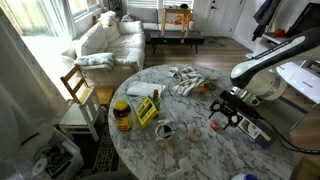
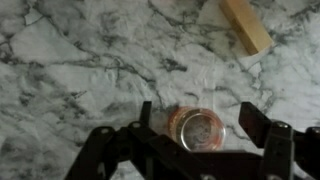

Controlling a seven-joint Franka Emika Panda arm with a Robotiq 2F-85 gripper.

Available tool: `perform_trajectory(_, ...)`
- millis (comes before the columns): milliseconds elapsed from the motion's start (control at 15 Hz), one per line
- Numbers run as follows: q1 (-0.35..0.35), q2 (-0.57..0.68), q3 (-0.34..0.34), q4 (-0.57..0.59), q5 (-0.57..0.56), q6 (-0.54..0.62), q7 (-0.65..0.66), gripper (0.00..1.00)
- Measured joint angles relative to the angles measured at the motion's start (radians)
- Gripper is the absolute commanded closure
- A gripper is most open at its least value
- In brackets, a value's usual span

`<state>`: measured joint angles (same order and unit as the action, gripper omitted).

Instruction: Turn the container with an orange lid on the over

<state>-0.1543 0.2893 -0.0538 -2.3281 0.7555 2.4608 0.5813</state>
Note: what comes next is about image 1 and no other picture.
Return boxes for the striped grey white cloth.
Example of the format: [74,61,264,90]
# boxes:
[168,65,211,98]

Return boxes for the white door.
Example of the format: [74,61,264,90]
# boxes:
[201,0,246,38]

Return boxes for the small jar with orange lid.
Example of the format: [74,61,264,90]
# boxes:
[209,119,222,132]

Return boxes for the patterned floor rug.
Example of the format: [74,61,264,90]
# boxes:
[70,121,120,180]

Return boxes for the small dark door mat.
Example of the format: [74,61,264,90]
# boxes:
[202,36,227,48]

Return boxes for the floral cushion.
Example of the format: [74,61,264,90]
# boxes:
[120,12,142,23]

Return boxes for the light grey sofa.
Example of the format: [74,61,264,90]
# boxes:
[125,6,162,32]

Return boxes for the red object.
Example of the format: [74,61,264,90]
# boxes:
[273,28,287,38]

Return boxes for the plant on black stand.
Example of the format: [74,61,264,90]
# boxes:
[108,0,124,16]

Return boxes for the black coffee table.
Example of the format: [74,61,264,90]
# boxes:
[148,30,206,55]

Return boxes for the white sheer curtain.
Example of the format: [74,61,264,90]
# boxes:
[0,8,72,174]

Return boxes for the yellow box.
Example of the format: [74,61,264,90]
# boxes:
[134,95,159,129]

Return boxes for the wooden block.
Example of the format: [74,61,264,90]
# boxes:
[186,122,198,141]

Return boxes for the clear plastic storage bin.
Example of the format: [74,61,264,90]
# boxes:
[6,126,85,180]

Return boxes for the brown bread rolls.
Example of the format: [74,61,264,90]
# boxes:
[195,84,208,95]

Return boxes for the brown cardboard box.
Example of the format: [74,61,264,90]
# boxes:
[289,155,320,180]

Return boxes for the wooden chair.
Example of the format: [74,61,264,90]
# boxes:
[59,64,115,108]

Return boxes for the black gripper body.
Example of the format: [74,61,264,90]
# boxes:
[218,89,263,120]

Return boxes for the white folded paper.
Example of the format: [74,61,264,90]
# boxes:
[125,80,166,99]

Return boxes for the tall wooden side table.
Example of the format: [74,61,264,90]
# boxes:
[160,7,194,39]

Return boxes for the white painted chair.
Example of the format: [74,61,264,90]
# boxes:
[57,87,106,143]

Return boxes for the dark hanging jacket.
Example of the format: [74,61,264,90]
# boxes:
[251,0,283,42]

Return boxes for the floral patterned pillow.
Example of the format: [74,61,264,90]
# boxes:
[98,10,118,28]

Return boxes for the white bottle with blue cap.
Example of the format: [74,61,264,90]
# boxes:
[230,173,260,180]

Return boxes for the black television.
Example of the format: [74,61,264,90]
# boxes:
[285,2,320,38]

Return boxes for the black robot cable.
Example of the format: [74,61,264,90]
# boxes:
[258,114,320,155]

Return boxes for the grey patterned blanket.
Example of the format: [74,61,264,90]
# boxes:
[73,52,116,73]

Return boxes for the green bottle with red cap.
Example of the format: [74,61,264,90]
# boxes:
[151,88,162,112]

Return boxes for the orange toy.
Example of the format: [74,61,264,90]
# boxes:
[170,14,188,27]

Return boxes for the frosted plastic cup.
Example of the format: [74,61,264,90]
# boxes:
[165,157,195,180]

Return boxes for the white sofa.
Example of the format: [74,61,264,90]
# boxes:
[73,11,147,88]

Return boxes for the brown jar with yellow lid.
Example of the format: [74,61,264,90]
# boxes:
[112,98,134,132]

